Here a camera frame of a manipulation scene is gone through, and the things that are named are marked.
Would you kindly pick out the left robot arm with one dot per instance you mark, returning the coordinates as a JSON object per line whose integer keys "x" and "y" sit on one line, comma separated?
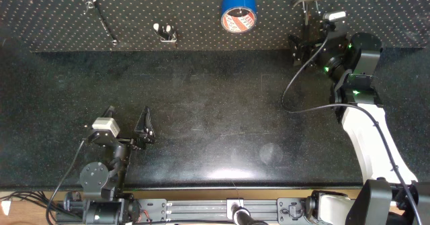
{"x": 104, "y": 181}

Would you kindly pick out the black pegboard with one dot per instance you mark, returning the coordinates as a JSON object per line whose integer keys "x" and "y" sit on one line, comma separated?
{"x": 201, "y": 13}

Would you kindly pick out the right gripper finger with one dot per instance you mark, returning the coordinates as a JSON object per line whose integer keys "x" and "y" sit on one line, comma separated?
{"x": 295, "y": 52}
{"x": 310, "y": 45}

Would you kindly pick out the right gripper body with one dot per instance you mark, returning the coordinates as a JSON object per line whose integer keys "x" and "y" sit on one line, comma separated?
{"x": 336, "y": 37}

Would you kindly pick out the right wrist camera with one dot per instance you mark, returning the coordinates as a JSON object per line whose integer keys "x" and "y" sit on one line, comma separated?
{"x": 334, "y": 15}

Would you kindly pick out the hammer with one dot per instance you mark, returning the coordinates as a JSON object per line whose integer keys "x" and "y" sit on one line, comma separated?
{"x": 305, "y": 10}

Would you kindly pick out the mounting rail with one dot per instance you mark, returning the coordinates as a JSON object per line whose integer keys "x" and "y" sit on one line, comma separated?
{"x": 208, "y": 210}

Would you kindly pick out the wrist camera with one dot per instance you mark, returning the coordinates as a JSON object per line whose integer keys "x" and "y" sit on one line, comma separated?
{"x": 334, "y": 15}
{"x": 106, "y": 126}

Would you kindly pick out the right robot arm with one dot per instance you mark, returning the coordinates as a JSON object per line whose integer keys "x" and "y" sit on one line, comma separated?
{"x": 366, "y": 127}

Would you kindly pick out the wrench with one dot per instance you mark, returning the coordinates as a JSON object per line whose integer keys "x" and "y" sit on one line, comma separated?
{"x": 102, "y": 21}

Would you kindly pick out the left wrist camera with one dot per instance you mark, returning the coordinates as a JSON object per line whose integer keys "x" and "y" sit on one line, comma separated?
{"x": 106, "y": 126}

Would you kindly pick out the metal hook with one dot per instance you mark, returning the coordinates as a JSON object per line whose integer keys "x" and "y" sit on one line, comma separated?
{"x": 317, "y": 8}
{"x": 165, "y": 32}
{"x": 89, "y": 5}

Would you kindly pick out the roll of blue tape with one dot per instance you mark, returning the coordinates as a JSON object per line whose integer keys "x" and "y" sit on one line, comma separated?
{"x": 238, "y": 12}

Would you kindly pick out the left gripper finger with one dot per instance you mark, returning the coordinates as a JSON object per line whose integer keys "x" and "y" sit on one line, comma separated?
{"x": 145, "y": 126}
{"x": 108, "y": 112}

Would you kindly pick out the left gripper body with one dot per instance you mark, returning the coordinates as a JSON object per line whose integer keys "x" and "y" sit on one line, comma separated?
{"x": 129, "y": 141}

